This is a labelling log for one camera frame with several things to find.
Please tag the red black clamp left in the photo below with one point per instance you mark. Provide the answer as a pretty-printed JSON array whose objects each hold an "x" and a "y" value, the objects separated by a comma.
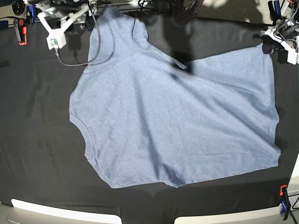
[{"x": 21, "y": 31}]

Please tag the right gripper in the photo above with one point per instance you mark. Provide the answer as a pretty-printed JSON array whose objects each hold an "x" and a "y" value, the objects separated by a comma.
[{"x": 54, "y": 15}]

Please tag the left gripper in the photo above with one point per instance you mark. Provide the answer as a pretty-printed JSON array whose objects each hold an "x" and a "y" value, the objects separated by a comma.
[{"x": 286, "y": 34}]

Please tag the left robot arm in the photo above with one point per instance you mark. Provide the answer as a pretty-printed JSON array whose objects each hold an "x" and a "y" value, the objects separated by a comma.
[{"x": 292, "y": 12}]

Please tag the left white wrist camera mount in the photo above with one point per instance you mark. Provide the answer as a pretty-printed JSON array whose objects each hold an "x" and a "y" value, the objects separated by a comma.
[{"x": 273, "y": 43}]

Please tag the blue clamp top right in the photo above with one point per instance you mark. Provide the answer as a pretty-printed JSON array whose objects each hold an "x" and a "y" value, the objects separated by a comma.
[{"x": 277, "y": 10}]

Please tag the light blue t-shirt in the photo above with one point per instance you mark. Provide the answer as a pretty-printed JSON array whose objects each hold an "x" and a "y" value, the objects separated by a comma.
[{"x": 146, "y": 117}]

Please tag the red blue clamp front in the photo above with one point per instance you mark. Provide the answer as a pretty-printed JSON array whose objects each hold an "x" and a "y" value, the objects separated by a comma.
[{"x": 284, "y": 202}]

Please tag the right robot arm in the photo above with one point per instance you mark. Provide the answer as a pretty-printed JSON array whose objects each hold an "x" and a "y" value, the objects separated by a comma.
[{"x": 33, "y": 2}]

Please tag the black table cloth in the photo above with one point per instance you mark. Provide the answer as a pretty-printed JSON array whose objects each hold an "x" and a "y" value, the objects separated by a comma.
[{"x": 42, "y": 153}]

